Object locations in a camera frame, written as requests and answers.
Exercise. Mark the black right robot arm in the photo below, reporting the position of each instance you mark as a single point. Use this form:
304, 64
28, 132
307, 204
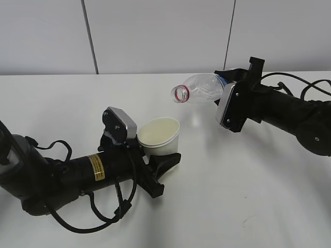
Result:
308, 121

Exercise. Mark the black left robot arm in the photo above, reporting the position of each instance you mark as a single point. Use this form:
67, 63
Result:
44, 185

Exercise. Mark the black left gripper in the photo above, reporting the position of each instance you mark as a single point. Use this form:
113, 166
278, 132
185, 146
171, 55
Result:
145, 175

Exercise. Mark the white paper cup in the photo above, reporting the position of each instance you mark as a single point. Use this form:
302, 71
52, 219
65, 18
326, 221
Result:
159, 137

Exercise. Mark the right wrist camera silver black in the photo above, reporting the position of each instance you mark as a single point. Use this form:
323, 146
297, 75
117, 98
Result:
232, 110

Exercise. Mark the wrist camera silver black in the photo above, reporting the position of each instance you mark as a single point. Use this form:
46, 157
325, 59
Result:
232, 110
118, 126

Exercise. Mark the clear water bottle red label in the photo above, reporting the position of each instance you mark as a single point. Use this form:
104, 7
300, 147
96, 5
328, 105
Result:
199, 88

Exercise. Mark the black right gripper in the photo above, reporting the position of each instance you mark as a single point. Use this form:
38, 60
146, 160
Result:
257, 100

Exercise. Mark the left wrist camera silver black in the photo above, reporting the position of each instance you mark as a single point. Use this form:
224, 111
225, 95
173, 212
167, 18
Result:
118, 126

